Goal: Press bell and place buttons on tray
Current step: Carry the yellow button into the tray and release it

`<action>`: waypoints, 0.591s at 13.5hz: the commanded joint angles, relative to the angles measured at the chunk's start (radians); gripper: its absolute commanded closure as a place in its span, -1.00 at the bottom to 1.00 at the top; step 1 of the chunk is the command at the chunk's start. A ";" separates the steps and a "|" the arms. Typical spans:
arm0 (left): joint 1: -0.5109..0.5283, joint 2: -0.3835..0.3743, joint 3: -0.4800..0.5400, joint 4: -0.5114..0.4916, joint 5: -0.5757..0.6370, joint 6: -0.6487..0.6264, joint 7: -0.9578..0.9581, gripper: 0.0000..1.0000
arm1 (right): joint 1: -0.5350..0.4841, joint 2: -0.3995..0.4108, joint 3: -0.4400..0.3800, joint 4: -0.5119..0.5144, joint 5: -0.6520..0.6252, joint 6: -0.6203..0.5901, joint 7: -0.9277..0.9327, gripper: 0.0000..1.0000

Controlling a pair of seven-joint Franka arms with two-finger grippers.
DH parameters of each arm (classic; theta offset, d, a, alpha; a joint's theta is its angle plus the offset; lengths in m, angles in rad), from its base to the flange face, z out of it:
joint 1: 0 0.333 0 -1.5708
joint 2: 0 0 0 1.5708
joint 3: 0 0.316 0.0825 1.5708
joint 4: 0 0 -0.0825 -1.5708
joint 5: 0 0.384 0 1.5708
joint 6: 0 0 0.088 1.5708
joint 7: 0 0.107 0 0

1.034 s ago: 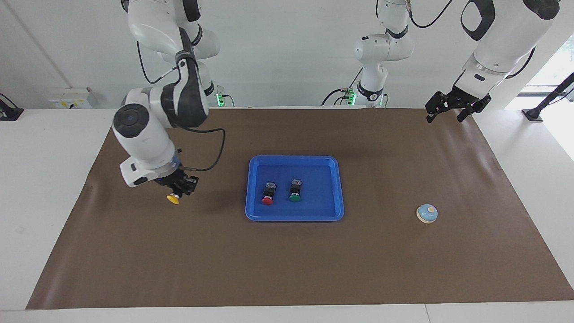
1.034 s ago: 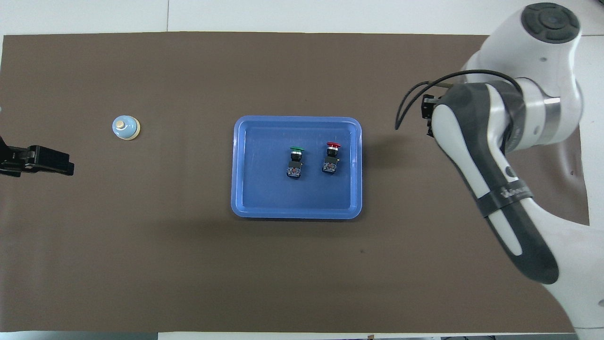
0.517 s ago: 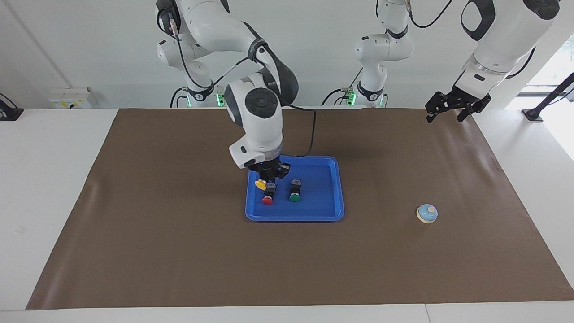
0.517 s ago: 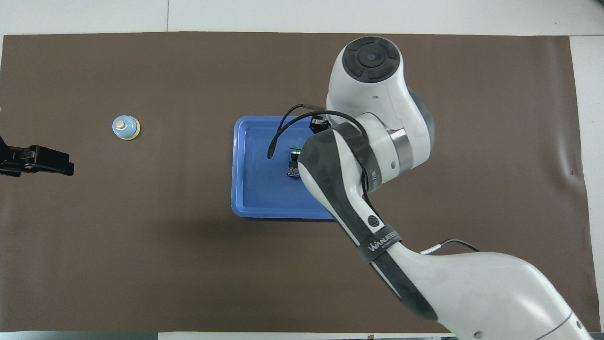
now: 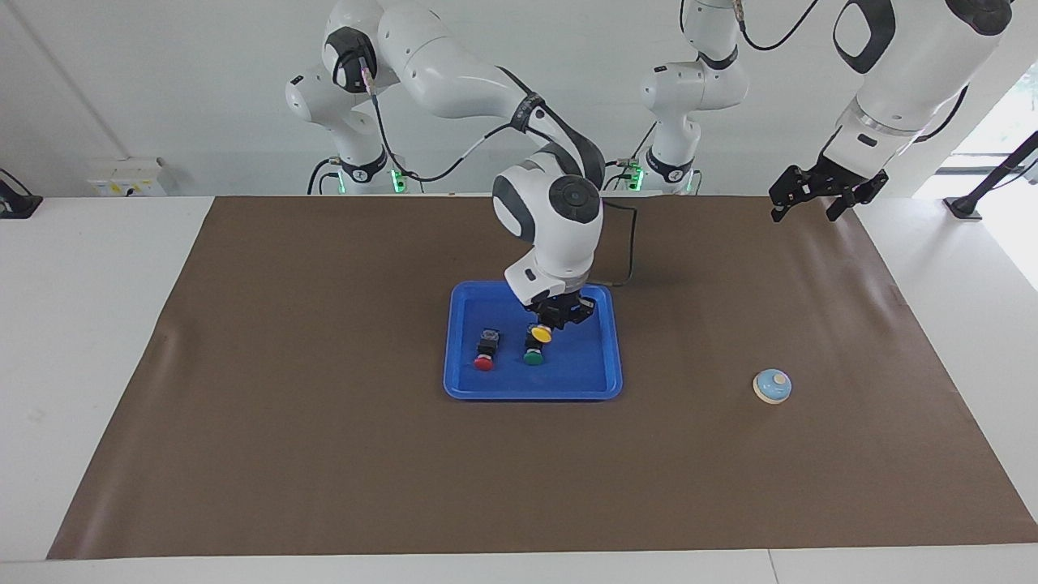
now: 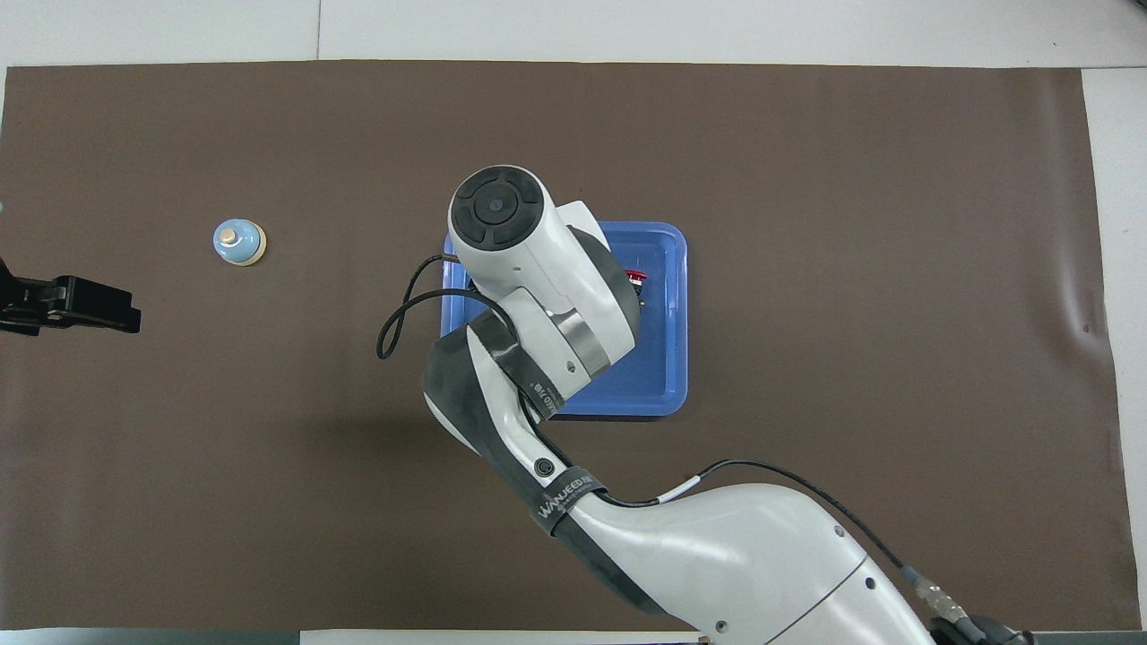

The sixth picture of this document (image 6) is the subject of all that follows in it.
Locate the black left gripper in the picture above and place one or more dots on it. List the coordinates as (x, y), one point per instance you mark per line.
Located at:
(20, 309)

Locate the red push button switch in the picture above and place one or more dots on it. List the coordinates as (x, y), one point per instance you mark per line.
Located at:
(636, 276)

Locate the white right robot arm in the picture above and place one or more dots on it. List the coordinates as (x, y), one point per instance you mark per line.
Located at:
(538, 260)

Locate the light blue desk bell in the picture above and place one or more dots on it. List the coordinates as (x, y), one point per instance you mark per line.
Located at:
(238, 244)

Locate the blue plastic tray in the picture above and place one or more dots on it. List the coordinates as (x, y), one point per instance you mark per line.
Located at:
(663, 358)

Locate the brown table mat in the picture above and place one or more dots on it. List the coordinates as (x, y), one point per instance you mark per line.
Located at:
(896, 269)

